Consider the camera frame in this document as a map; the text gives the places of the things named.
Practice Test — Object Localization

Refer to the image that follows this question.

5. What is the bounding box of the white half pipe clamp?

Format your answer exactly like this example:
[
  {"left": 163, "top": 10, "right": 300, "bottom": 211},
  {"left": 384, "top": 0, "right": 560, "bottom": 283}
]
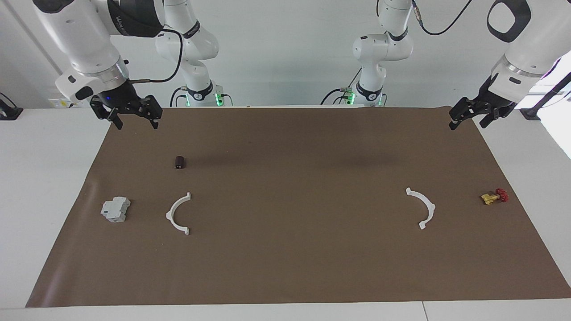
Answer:
[
  {"left": 166, "top": 192, "right": 191, "bottom": 235},
  {"left": 405, "top": 187, "right": 436, "bottom": 230}
]

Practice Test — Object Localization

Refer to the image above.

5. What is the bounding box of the black pole stand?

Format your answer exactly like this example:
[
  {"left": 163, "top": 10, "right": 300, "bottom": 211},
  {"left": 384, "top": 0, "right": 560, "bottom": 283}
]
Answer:
[{"left": 520, "top": 71, "right": 571, "bottom": 122}]

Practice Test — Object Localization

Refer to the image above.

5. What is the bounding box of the grey circuit breaker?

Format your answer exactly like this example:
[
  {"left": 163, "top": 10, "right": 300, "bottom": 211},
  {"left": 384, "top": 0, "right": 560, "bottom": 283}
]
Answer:
[{"left": 100, "top": 197, "right": 131, "bottom": 223}]

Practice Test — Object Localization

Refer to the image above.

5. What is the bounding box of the brown table mat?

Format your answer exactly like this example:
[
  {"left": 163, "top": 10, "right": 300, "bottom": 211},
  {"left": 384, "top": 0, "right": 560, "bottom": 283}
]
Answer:
[{"left": 25, "top": 106, "right": 571, "bottom": 308}]

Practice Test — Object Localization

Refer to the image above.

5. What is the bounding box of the black right base cable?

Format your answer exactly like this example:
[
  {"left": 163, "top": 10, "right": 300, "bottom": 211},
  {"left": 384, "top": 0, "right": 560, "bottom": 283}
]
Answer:
[{"left": 170, "top": 86, "right": 188, "bottom": 107}]

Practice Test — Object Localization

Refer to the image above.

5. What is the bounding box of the black base cable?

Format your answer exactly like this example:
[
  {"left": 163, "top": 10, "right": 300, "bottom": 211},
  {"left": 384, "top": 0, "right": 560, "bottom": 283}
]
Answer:
[
  {"left": 170, "top": 86, "right": 188, "bottom": 107},
  {"left": 320, "top": 67, "right": 363, "bottom": 105}
]

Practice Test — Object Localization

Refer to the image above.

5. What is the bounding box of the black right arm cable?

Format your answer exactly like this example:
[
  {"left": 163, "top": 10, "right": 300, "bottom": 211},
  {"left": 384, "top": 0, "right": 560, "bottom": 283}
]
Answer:
[{"left": 129, "top": 29, "right": 184, "bottom": 85}]

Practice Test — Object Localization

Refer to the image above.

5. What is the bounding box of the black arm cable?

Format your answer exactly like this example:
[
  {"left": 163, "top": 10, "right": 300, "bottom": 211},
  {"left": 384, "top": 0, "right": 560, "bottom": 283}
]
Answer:
[
  {"left": 129, "top": 29, "right": 184, "bottom": 85},
  {"left": 410, "top": 0, "right": 473, "bottom": 36}
]

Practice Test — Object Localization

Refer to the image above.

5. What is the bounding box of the brass valve red handle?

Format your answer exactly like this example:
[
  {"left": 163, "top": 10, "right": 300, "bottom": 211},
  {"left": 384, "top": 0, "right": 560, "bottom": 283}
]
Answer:
[{"left": 480, "top": 188, "right": 509, "bottom": 206}]

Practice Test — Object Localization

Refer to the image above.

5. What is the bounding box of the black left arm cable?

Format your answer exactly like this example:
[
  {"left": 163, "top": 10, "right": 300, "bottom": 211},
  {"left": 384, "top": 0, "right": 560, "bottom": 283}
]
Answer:
[{"left": 410, "top": 0, "right": 473, "bottom": 36}]

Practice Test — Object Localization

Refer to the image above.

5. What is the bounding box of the black left base cable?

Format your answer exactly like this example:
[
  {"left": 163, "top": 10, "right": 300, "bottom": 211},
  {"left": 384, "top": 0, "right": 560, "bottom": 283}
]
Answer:
[{"left": 320, "top": 67, "right": 363, "bottom": 105}]

